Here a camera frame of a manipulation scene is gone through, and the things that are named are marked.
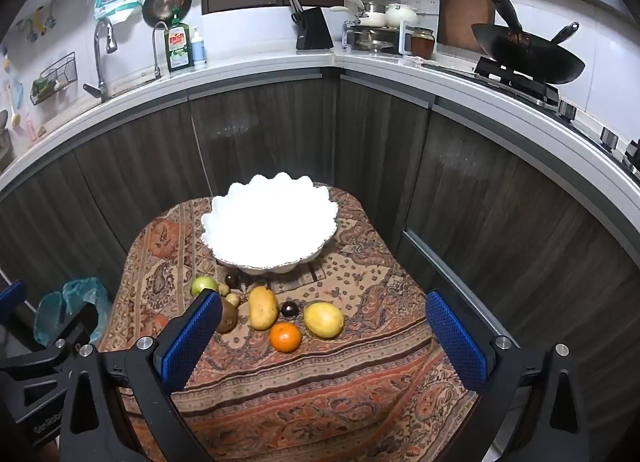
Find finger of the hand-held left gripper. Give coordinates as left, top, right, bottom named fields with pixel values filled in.
left=35, top=303, right=103, bottom=349
left=0, top=279, right=28, bottom=323

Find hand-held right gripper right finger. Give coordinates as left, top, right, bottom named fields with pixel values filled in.
left=425, top=289, right=591, bottom=462

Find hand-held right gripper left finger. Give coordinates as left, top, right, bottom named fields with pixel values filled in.
left=60, top=289, right=224, bottom=462

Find brown kiwi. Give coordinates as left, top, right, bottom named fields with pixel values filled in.
left=216, top=298, right=239, bottom=334

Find green apple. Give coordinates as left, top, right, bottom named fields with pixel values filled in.
left=191, top=275, right=220, bottom=298

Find yellow mango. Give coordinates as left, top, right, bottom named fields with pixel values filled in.
left=248, top=285, right=280, bottom=331

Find orange tangerine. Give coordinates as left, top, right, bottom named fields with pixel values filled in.
left=269, top=322, right=303, bottom=354

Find yellow lemon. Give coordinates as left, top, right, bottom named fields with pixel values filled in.
left=303, top=302, right=345, bottom=340

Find white scalloped bowl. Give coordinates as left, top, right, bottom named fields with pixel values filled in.
left=201, top=172, right=338, bottom=274

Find blue plastic bag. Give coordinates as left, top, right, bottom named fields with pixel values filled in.
left=34, top=278, right=112, bottom=347

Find patterned orange tablecloth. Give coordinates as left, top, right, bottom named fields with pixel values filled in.
left=97, top=196, right=481, bottom=462

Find chrome kitchen faucet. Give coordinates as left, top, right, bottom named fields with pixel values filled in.
left=82, top=18, right=119, bottom=104

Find black gas stove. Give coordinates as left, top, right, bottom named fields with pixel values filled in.
left=472, top=56, right=640, bottom=168

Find thin chrome water tap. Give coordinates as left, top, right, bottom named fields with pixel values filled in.
left=151, top=21, right=168, bottom=80

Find hanging kitchen utensils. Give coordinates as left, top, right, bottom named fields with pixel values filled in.
left=15, top=0, right=68, bottom=43

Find white pump soap bottle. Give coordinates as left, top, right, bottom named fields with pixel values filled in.
left=190, top=26, right=207, bottom=70

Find black wok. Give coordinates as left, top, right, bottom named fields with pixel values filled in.
left=471, top=22, right=586, bottom=86

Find green dish soap bottle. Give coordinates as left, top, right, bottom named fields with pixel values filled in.
left=166, top=14, right=195, bottom=74

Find glass jar dark sauce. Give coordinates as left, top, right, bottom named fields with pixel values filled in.
left=410, top=27, right=435, bottom=58

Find steel pot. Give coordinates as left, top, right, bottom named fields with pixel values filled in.
left=342, top=25, right=401, bottom=54

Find white round pot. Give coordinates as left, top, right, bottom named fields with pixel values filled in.
left=384, top=3, right=419, bottom=28

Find hanging copper frying pan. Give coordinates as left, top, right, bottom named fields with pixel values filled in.
left=141, top=0, right=194, bottom=28

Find wooden cutting board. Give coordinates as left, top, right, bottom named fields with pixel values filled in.
left=437, top=0, right=497, bottom=46

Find black knife block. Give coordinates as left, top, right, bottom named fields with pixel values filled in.
left=286, top=0, right=335, bottom=50

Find white lidded pot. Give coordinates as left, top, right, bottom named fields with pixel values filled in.
left=345, top=0, right=387, bottom=27

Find black wire wall basket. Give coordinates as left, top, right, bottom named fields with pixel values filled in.
left=30, top=51, right=77, bottom=106

